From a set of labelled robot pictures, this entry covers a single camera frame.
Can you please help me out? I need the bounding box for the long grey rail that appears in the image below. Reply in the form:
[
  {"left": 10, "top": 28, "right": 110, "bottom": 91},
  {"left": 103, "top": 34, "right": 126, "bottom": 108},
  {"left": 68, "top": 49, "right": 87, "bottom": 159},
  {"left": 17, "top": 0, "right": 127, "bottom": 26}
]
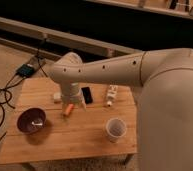
[{"left": 0, "top": 17, "right": 138, "bottom": 57}]

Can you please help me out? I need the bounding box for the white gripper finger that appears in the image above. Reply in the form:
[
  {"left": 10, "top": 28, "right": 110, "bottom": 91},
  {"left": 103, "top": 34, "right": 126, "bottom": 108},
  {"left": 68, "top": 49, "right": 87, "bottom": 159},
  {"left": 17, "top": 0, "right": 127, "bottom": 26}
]
[
  {"left": 82, "top": 101, "right": 87, "bottom": 111},
  {"left": 62, "top": 103, "right": 67, "bottom": 115}
]

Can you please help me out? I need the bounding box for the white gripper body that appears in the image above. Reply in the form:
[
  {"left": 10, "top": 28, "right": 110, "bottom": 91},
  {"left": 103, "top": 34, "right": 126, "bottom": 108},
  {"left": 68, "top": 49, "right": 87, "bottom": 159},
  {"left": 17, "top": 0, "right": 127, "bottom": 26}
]
[{"left": 60, "top": 83, "right": 83, "bottom": 104}]

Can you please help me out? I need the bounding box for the black phone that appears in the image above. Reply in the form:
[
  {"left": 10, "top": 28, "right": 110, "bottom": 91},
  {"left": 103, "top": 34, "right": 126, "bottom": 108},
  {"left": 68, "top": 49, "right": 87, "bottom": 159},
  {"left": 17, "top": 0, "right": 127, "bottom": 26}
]
[{"left": 82, "top": 87, "right": 93, "bottom": 104}]

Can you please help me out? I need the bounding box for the black power adapter left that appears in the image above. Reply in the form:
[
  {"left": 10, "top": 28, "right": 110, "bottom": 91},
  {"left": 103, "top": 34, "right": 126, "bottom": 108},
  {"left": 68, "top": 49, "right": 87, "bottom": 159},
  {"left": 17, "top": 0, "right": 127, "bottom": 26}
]
[{"left": 16, "top": 64, "right": 35, "bottom": 78}]

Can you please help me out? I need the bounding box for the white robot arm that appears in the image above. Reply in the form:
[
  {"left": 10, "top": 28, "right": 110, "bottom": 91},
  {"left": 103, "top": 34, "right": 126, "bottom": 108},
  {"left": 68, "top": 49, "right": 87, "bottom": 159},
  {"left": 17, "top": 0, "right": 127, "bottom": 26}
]
[{"left": 49, "top": 48, "right": 193, "bottom": 171}]

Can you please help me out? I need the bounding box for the dark purple bowl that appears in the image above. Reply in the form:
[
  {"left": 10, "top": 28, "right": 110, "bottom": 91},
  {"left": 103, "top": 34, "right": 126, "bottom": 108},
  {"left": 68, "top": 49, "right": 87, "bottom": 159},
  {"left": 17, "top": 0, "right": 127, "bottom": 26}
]
[{"left": 17, "top": 108, "right": 46, "bottom": 134}]

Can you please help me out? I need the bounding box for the orange carrot toy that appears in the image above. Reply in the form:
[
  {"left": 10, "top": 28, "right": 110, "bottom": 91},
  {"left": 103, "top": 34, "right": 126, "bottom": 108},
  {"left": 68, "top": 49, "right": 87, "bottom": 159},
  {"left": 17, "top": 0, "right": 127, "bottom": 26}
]
[{"left": 63, "top": 104, "right": 74, "bottom": 117}]

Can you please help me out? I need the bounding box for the wooden table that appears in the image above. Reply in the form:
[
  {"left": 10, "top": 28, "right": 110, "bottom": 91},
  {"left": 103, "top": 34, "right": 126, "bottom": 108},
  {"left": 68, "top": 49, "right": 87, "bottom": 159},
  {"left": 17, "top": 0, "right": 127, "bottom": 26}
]
[{"left": 0, "top": 78, "right": 137, "bottom": 164}]

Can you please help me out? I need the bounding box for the white sponge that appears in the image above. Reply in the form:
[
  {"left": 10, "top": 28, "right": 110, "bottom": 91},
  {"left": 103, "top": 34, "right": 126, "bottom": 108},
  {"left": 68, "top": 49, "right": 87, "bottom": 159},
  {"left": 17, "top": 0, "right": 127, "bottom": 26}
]
[{"left": 53, "top": 92, "right": 61, "bottom": 103}]

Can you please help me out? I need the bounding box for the black cables left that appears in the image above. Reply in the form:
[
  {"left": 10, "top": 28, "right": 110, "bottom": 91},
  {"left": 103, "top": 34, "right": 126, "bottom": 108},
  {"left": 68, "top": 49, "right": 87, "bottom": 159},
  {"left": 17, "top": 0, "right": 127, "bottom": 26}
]
[{"left": 0, "top": 39, "right": 49, "bottom": 153}]

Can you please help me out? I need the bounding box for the white tube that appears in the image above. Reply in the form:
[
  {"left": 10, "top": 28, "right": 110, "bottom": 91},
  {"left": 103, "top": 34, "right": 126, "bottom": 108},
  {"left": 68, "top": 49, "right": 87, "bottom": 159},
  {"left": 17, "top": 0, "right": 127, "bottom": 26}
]
[{"left": 106, "top": 85, "right": 118, "bottom": 106}]

